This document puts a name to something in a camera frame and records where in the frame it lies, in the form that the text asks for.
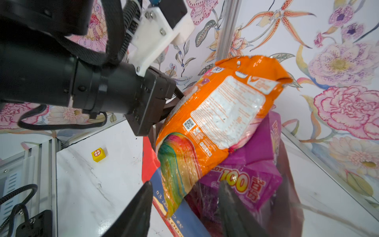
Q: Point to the orange snack pack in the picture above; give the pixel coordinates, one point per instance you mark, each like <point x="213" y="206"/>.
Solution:
<point x="216" y="117"/>

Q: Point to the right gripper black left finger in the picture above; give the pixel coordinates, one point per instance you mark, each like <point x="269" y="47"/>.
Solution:
<point x="134" y="221"/>

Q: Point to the magenta grape snack bag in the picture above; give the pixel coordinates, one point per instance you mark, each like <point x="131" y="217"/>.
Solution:
<point x="250" y="171"/>

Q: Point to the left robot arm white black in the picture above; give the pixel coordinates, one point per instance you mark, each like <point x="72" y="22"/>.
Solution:
<point x="34" y="36"/>

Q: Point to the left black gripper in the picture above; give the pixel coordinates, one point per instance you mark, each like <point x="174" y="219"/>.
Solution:
<point x="118" y="89"/>

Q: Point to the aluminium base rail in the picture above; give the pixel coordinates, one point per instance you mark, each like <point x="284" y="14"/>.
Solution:
<point x="37" y="165"/>

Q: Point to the small yellow square tag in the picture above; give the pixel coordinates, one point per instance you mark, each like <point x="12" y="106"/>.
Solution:
<point x="98" y="155"/>

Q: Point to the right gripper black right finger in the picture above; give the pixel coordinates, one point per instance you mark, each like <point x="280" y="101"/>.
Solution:
<point x="236" y="220"/>

